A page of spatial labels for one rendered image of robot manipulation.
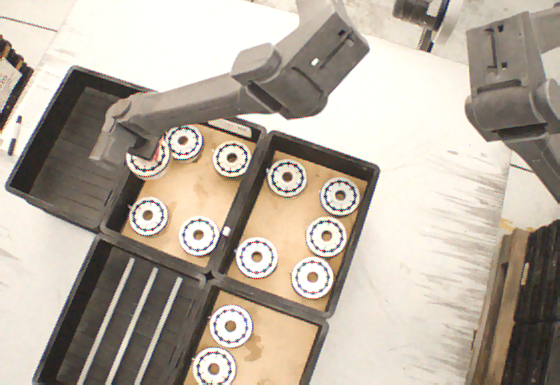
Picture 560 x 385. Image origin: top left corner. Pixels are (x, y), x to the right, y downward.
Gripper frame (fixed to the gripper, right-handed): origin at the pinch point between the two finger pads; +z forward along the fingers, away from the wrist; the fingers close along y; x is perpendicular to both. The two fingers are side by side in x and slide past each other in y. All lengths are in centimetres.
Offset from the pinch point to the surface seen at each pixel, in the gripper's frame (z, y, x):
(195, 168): 21.7, 5.3, 6.0
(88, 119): 21.4, -30.7, 8.5
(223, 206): 21.8, 16.5, -1.0
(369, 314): 35, 63, -13
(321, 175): 22.3, 37.5, 16.3
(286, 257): 22.1, 36.6, -7.6
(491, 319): 104, 124, 9
